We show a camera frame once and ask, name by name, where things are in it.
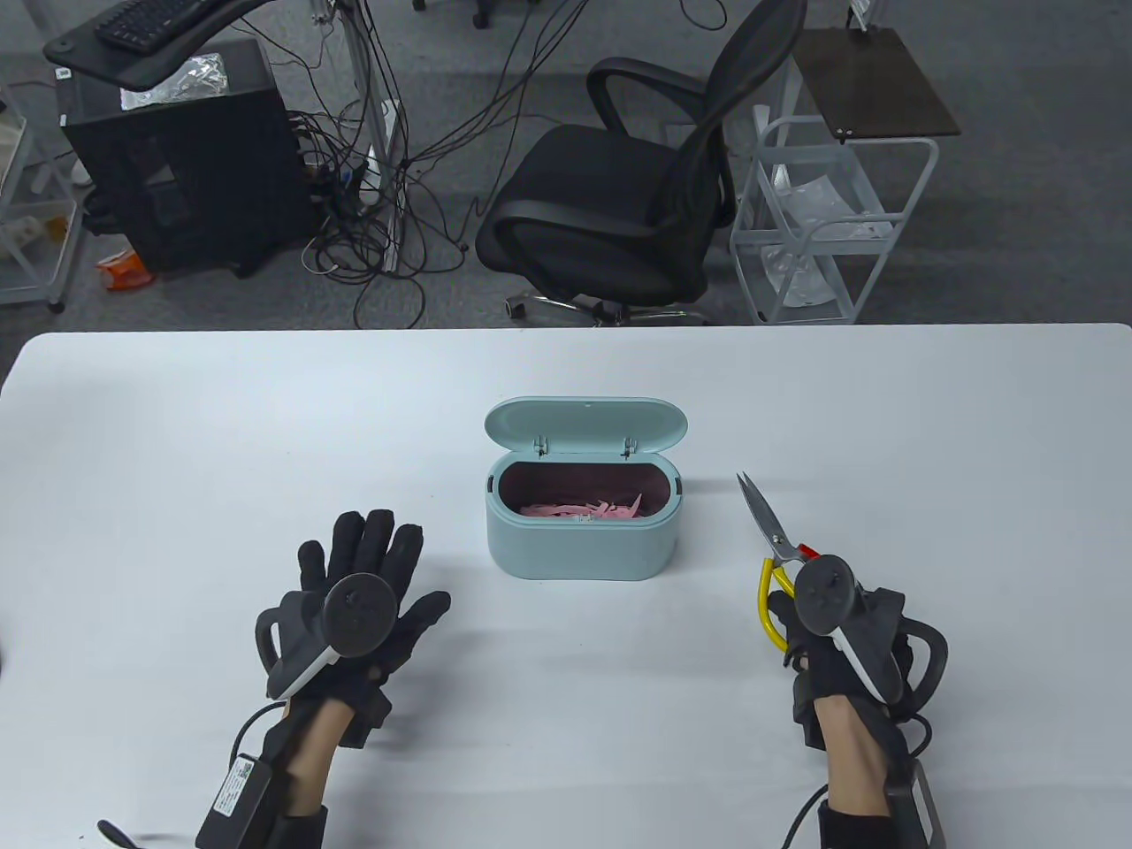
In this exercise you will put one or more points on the person's right hand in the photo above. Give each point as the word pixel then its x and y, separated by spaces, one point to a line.
pixel 822 663

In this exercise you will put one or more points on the person's left hand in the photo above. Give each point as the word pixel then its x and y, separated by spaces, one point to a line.
pixel 371 548

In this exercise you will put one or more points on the grey black controller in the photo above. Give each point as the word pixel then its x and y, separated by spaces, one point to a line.
pixel 358 615
pixel 822 597

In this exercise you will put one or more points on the mint green lidded bin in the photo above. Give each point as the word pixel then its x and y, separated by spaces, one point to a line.
pixel 584 553

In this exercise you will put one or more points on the pile of pink paper pieces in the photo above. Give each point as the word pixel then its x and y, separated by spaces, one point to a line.
pixel 584 510

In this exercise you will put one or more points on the orange packet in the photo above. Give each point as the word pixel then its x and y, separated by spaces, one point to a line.
pixel 124 270

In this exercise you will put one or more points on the clear plastic bags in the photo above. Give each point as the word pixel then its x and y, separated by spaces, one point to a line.
pixel 800 274

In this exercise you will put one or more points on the black computer tower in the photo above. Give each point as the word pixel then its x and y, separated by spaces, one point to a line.
pixel 195 177

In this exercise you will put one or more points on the black office chair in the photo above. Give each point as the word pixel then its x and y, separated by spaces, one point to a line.
pixel 601 203

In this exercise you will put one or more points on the white shelf trolley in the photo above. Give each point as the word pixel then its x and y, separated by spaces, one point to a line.
pixel 31 287

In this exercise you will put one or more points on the white metal desk leg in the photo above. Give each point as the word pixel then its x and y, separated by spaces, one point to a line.
pixel 356 62

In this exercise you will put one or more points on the crumpled clear plastic wrap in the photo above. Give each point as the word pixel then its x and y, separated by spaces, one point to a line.
pixel 181 80

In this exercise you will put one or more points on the black keyboard tray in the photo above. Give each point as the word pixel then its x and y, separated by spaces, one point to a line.
pixel 88 57

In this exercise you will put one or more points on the black keyboard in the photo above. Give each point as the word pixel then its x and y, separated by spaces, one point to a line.
pixel 146 22

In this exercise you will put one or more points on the dark brown board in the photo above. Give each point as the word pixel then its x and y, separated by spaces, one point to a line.
pixel 875 84

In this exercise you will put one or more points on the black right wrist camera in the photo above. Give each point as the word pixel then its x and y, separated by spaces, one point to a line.
pixel 806 707

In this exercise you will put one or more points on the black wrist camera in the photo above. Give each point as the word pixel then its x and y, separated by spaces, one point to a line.
pixel 806 707
pixel 367 716

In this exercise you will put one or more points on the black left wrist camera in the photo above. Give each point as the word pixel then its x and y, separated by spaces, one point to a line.
pixel 367 716

